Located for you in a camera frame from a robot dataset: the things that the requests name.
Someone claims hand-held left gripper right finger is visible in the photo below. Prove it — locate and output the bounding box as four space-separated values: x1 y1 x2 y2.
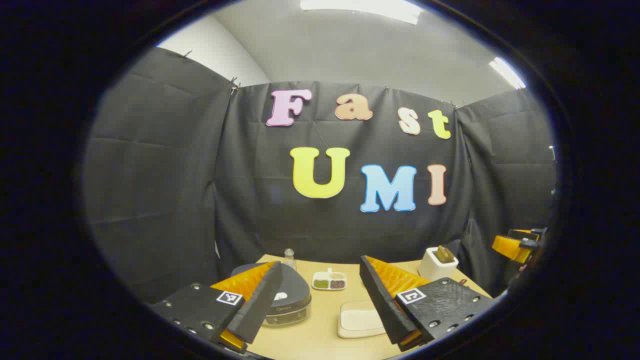
359 255 496 352

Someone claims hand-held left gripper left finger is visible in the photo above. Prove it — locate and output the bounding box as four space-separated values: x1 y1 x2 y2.
150 261 284 355

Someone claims clear tray of rice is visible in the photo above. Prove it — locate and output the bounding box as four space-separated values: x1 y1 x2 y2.
336 300 388 340

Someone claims dark grey rice cooker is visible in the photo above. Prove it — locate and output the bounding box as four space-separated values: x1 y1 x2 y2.
231 262 312 327

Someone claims white divided bean dish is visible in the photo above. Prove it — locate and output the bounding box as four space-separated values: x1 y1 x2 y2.
311 268 347 291

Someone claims white toaster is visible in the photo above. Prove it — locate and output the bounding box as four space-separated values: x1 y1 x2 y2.
418 246 459 282

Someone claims black backdrop cloth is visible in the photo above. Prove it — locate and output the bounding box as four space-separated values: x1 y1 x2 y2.
82 46 558 306

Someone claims ceiling light panel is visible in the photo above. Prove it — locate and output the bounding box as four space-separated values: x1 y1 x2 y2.
489 57 527 90

